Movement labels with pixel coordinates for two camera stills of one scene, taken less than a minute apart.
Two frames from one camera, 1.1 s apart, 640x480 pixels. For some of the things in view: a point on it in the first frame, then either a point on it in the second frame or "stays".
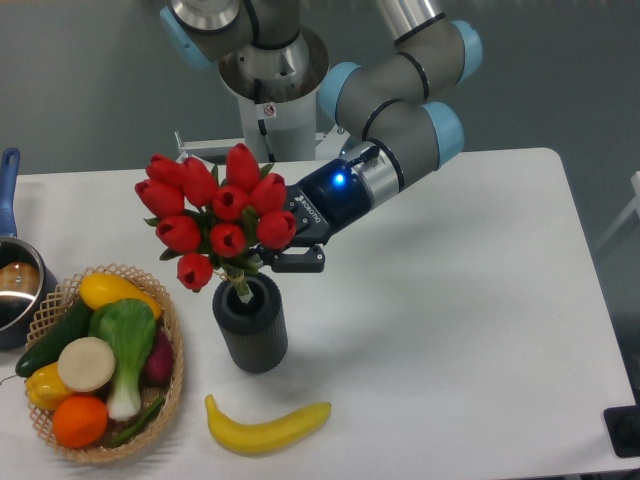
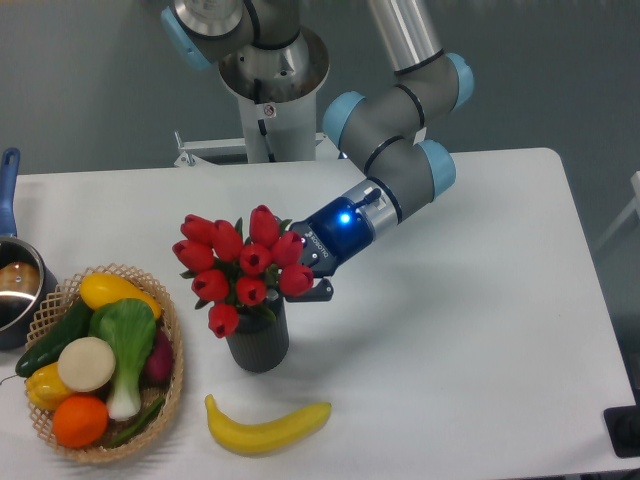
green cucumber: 74,325 stays
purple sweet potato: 159,366 stays
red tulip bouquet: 216,224 → 233,274
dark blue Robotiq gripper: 323,202 → 337,231
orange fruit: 79,421 stays
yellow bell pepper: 45,387 stays
